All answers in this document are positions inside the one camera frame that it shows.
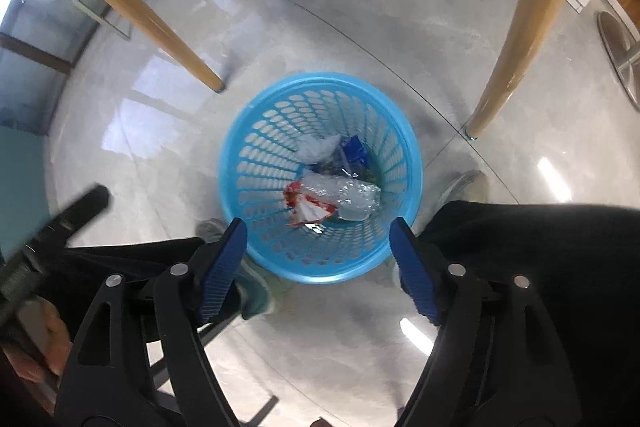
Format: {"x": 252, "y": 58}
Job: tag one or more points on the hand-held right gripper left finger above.
{"x": 222, "y": 272}

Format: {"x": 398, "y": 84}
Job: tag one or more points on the small white plastic bag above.
{"x": 317, "y": 147}

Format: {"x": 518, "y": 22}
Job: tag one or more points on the blue plastic bag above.
{"x": 355, "y": 152}

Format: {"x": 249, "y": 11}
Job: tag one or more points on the blue plastic wastebasket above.
{"x": 270, "y": 132}

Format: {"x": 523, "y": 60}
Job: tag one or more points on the clear plastic bag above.
{"x": 355, "y": 199}

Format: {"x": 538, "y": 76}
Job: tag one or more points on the person's right leg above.
{"x": 550, "y": 247}

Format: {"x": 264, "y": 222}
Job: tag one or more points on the person's left hand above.
{"x": 55, "y": 337}

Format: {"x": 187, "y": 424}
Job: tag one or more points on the person's left shoe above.
{"x": 210, "y": 229}

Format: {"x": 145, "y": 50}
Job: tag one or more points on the metal stand with round base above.
{"x": 622, "y": 52}

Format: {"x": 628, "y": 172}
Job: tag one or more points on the large black-framed window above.
{"x": 30, "y": 32}

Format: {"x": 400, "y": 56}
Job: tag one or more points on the round white table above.
{"x": 150, "y": 27}

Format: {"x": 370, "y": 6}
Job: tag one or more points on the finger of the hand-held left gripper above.
{"x": 80, "y": 214}

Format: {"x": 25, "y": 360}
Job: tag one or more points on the red snack wrapper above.
{"x": 305, "y": 204}

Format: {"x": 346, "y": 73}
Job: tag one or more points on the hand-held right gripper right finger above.
{"x": 412, "y": 272}

